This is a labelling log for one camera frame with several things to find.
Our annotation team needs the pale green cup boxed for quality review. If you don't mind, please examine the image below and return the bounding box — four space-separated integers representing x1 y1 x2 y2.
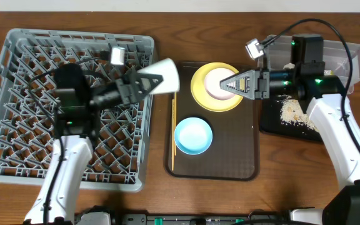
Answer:
139 58 180 94

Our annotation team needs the white pink bowl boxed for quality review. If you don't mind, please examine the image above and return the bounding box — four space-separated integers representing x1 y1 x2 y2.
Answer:
204 67 235 101

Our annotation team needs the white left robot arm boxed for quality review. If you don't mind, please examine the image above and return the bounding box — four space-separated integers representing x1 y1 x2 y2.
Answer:
24 59 179 224

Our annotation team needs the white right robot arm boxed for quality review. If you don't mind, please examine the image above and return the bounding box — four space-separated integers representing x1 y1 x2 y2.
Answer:
220 34 360 224

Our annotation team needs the clear plastic waste bin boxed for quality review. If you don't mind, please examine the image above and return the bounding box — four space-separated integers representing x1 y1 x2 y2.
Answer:
266 36 360 94

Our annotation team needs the spilled rice food waste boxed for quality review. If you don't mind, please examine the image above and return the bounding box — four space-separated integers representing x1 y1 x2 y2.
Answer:
280 97 318 131

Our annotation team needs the black food waste tray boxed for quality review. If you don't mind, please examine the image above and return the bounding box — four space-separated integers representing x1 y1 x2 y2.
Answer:
259 95 322 143

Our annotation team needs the yellow plate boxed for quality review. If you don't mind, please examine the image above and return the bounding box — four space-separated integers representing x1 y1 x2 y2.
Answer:
191 62 243 112

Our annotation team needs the light blue bowl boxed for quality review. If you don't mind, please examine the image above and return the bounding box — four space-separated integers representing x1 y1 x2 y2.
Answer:
174 117 213 155

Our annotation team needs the dark brown serving tray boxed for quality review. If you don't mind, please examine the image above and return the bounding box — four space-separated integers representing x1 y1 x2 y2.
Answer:
164 62 259 181

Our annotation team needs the grey plastic dish rack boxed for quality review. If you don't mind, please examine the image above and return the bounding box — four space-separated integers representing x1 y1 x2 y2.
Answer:
0 28 158 192

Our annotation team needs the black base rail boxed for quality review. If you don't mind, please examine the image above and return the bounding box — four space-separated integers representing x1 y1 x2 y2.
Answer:
74 206 288 225

